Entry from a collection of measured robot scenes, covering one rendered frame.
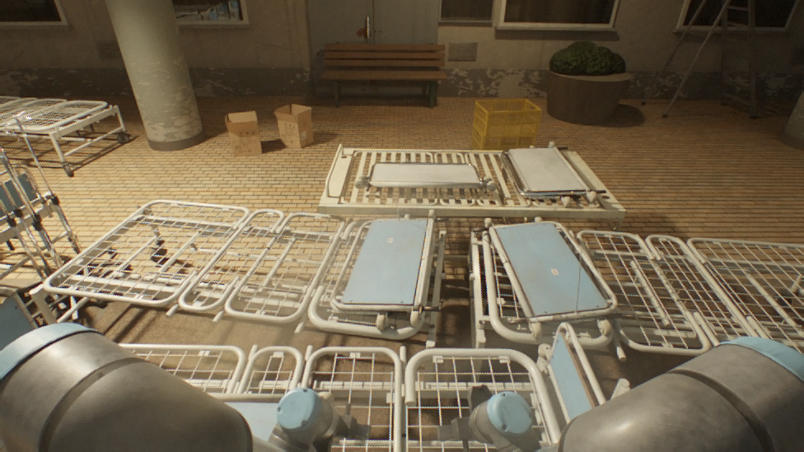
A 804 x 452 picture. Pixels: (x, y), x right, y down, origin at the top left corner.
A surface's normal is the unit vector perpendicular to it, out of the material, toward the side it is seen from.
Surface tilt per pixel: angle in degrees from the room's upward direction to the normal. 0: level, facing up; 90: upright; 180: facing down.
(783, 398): 23
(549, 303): 5
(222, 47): 90
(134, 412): 30
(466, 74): 90
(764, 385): 5
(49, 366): 3
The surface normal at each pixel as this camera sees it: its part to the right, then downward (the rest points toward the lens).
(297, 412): -0.14, -0.66
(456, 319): 0.01, -0.86
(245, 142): 0.29, 0.48
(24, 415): -0.29, -0.29
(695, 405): -0.30, -0.80
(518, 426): 0.14, -0.66
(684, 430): -0.43, -0.61
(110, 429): 0.27, -0.43
